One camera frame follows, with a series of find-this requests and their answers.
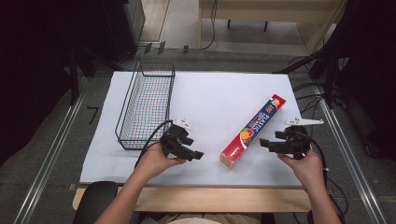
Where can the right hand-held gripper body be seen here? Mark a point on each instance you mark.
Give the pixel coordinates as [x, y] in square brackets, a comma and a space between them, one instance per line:
[298, 141]

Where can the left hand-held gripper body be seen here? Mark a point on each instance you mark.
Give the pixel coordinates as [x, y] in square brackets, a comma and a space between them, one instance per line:
[170, 140]

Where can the red and blue plastic wrap box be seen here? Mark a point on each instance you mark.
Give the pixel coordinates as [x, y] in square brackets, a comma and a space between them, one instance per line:
[253, 130]

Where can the person's left hand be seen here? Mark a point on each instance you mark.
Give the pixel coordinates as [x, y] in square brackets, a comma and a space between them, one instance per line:
[154, 163]

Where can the person's right hand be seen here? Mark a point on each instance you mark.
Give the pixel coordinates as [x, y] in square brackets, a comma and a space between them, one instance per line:
[308, 171]

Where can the white table sheet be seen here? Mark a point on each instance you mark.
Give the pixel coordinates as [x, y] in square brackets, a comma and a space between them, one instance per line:
[214, 102]

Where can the person's legs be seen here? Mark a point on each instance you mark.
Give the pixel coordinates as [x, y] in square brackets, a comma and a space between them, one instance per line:
[202, 219]

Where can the black chair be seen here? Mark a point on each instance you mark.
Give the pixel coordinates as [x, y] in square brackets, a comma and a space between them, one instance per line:
[95, 199]

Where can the black curtain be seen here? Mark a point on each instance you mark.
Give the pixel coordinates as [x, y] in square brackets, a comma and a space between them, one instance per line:
[37, 62]
[367, 62]

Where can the black cabinet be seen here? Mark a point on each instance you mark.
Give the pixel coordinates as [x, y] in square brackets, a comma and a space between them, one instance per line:
[123, 25]

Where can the light wooden desk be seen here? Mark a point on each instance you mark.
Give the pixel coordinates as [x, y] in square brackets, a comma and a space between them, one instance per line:
[267, 11]

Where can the aluminium rail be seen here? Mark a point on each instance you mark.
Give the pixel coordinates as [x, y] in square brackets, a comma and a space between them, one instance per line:
[46, 161]
[351, 155]

